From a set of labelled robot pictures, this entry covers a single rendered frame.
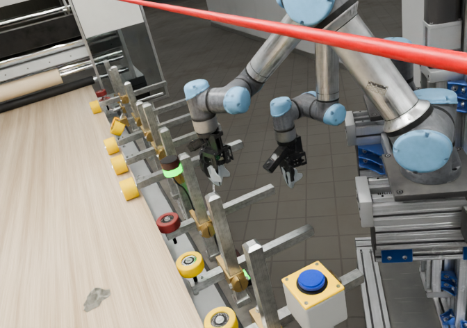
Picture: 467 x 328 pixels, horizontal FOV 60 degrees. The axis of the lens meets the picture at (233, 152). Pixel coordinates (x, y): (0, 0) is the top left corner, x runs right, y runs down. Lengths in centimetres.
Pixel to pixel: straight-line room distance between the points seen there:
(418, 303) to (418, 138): 114
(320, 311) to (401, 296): 136
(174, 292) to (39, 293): 44
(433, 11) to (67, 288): 132
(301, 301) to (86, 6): 306
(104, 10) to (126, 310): 264
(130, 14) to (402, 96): 279
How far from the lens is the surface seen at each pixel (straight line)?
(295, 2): 93
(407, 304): 198
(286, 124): 144
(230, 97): 113
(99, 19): 346
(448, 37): 133
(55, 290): 139
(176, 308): 114
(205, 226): 142
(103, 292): 127
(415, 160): 100
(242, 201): 151
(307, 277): 66
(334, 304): 66
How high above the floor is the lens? 170
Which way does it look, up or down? 27 degrees down
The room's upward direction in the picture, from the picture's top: 13 degrees counter-clockwise
